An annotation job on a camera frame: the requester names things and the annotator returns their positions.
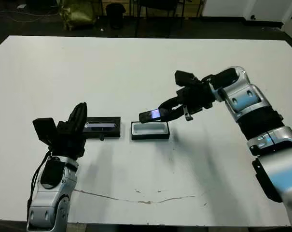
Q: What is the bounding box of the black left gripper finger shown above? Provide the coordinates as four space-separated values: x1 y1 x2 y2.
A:
74 102 89 136
67 102 83 135

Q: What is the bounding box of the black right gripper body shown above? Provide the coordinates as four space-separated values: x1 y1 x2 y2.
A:
176 81 216 122

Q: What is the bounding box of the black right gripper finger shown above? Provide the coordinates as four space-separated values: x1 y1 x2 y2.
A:
159 107 185 122
158 96 184 111

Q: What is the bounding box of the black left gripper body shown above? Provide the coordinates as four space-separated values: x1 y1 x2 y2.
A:
47 120 105 161

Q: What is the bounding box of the black box lid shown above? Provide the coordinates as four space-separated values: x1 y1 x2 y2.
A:
84 116 122 138

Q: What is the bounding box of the black bar-shaped camera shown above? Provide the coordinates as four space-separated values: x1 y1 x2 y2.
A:
139 108 162 123

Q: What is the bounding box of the black box base white insert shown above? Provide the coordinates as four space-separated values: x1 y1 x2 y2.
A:
130 120 170 141

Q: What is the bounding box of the black chair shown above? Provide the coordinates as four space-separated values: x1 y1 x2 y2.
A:
135 0 185 38

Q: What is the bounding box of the black trash bin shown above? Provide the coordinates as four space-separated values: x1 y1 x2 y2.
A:
106 3 126 30

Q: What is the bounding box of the wooden shelf unit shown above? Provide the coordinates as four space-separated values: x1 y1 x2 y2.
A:
97 0 204 17

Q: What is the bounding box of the yellow-green plastic bag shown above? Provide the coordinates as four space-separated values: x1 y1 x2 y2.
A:
59 0 97 31

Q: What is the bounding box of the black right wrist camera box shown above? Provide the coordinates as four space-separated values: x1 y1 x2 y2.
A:
174 70 197 88

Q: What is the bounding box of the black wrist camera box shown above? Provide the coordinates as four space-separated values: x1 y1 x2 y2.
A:
174 70 197 88
32 117 57 147

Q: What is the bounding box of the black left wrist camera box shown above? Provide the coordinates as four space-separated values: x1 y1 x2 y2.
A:
32 117 57 147

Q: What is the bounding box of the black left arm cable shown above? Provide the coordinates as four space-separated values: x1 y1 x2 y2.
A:
30 151 52 203

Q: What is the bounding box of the thin white floor cable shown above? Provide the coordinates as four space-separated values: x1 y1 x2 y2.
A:
0 8 62 24

